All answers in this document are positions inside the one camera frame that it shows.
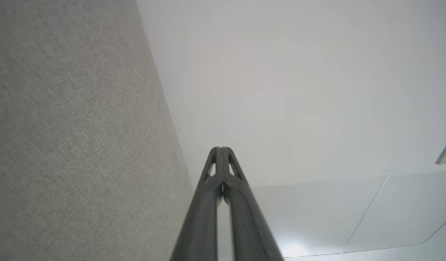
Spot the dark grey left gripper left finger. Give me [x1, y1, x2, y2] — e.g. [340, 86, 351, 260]
[170, 146, 223, 261]

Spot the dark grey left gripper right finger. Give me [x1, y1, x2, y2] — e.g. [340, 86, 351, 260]
[221, 146, 284, 261]

